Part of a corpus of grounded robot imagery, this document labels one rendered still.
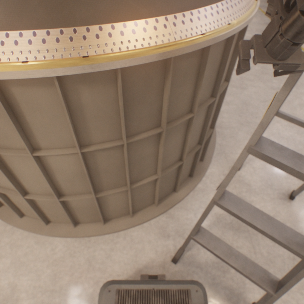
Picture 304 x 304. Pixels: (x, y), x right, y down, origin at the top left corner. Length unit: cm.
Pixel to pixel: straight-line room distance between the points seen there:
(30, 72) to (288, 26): 62
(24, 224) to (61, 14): 137
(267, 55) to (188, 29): 39
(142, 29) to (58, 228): 133
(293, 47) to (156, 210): 133
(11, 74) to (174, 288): 110
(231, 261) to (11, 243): 135
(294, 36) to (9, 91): 78
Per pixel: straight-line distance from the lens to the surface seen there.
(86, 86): 79
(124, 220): 159
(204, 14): 94
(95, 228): 160
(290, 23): 49
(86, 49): 73
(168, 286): 124
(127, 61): 72
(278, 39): 52
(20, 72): 74
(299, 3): 46
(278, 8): 56
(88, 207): 142
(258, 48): 55
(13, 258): 173
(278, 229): 109
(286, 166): 86
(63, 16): 76
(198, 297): 126
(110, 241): 158
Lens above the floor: 148
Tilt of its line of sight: 49 degrees down
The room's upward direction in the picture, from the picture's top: 3 degrees clockwise
